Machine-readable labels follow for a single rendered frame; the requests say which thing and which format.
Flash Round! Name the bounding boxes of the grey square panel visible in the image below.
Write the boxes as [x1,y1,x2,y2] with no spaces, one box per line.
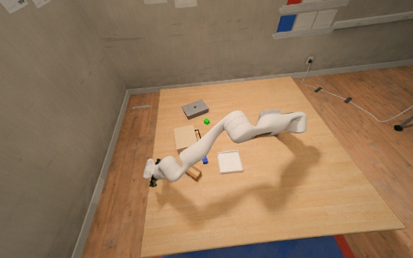
[182,99,208,118]

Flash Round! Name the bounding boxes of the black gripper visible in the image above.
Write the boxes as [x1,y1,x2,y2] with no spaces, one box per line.
[149,159,162,187]

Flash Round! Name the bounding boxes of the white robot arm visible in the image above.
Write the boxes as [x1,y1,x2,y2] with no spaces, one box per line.
[144,111,307,182]

